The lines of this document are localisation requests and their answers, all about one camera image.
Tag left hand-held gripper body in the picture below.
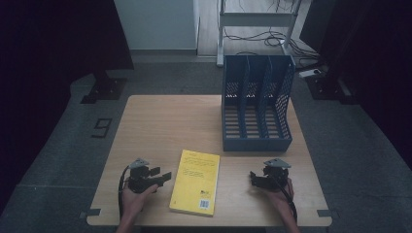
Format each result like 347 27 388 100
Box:
126 157 161 194

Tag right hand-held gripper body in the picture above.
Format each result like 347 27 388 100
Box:
261 157 292 192

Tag yellow book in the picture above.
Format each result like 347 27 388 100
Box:
169 149 221 217

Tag blue perforated file rack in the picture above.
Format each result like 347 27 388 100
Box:
221 53 296 152

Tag person's right hand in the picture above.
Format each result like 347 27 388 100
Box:
260 178 295 216

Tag person's left hand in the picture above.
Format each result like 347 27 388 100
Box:
120 183 159 217

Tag black stand base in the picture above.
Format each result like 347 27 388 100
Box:
80 69 128 105
305 66 358 105

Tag white power strip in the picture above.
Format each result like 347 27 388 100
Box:
298 68 323 79

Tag white cabinet panel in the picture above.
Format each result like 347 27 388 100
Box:
113 0 199 52

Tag dark curtain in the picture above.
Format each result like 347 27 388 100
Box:
299 0 412 171
0 0 135 215

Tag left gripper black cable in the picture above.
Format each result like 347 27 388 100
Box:
118 164 131 221

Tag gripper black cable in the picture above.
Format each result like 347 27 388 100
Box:
271 176 298 224
118 164 131 221

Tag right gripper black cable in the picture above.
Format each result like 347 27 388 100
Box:
271 176 298 224

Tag tangle of floor cables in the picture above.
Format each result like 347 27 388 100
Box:
223 0 323 62

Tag white metal desk frame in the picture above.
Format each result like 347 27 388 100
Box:
216 0 303 68

